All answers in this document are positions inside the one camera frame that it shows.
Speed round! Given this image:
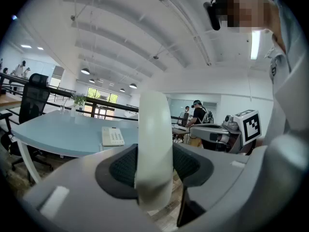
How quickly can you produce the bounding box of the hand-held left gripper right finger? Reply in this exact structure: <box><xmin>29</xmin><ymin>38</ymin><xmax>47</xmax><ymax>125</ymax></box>
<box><xmin>172</xmin><ymin>143</ymin><xmax>253</xmax><ymax>227</ymax></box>

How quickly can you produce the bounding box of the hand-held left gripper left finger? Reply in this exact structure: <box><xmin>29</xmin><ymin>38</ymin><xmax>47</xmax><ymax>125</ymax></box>
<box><xmin>21</xmin><ymin>143</ymin><xmax>169</xmax><ymax>232</ymax></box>

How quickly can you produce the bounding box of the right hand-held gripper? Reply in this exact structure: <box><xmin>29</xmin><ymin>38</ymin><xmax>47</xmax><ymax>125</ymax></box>
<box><xmin>189</xmin><ymin>109</ymin><xmax>263</xmax><ymax>155</ymax></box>

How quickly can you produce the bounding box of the white telephone handset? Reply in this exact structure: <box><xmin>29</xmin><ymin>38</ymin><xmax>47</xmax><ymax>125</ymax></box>
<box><xmin>134</xmin><ymin>90</ymin><xmax>174</xmax><ymax>211</ymax></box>

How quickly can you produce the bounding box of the person's right forearm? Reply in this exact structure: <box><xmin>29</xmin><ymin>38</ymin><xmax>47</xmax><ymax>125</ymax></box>
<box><xmin>245</xmin><ymin>139</ymin><xmax>264</xmax><ymax>156</ymax></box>

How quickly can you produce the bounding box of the white table leg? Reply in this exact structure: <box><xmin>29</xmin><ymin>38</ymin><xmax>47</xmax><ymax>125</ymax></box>
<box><xmin>16</xmin><ymin>139</ymin><xmax>42</xmax><ymax>184</ymax></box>

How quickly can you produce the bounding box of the white telephone base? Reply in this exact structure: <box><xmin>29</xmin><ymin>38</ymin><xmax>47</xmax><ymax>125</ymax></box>
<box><xmin>101</xmin><ymin>126</ymin><xmax>126</xmax><ymax>147</ymax></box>

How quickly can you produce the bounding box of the clear glass vase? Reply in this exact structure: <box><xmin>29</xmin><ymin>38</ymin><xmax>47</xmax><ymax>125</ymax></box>
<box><xmin>59</xmin><ymin>98</ymin><xmax>70</xmax><ymax>115</ymax></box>

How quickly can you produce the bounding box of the person's light grey shirt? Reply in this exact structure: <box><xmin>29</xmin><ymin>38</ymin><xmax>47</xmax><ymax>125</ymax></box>
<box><xmin>248</xmin><ymin>0</ymin><xmax>309</xmax><ymax>227</ymax></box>

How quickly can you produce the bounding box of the white vase with green plant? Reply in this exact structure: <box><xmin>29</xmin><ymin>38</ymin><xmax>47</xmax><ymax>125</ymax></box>
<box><xmin>70</xmin><ymin>93</ymin><xmax>87</xmax><ymax>118</ymax></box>

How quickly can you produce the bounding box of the large window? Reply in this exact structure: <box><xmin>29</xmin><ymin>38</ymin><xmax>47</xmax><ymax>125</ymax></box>
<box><xmin>86</xmin><ymin>87</ymin><xmax>119</xmax><ymax>120</ymax></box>

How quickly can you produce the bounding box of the black metal railing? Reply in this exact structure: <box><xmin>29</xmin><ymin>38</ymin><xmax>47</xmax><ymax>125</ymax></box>
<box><xmin>0</xmin><ymin>72</ymin><xmax>140</xmax><ymax>121</ymax></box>

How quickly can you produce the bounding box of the fluorescent ceiling light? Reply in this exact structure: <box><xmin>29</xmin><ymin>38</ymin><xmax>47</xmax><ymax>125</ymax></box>
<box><xmin>250</xmin><ymin>30</ymin><xmax>262</xmax><ymax>60</ymax></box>

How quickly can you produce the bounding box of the black office chair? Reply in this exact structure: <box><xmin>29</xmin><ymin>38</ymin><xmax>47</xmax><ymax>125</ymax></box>
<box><xmin>0</xmin><ymin>72</ymin><xmax>54</xmax><ymax>173</ymax></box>

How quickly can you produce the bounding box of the light wooden desk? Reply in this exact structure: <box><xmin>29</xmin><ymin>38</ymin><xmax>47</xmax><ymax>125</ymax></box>
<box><xmin>0</xmin><ymin>92</ymin><xmax>23</xmax><ymax>111</ymax></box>

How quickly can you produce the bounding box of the person's head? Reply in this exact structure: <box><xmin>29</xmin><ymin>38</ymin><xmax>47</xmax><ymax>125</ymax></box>
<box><xmin>214</xmin><ymin>0</ymin><xmax>287</xmax><ymax>54</ymax></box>

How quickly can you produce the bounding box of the black strap buckle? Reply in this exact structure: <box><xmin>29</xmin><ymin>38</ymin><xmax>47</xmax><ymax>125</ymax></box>
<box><xmin>269</xmin><ymin>61</ymin><xmax>278</xmax><ymax>77</ymax></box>

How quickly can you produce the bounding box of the black head-mounted camera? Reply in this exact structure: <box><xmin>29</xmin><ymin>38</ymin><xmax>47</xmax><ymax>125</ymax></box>
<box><xmin>203</xmin><ymin>0</ymin><xmax>222</xmax><ymax>31</ymax></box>

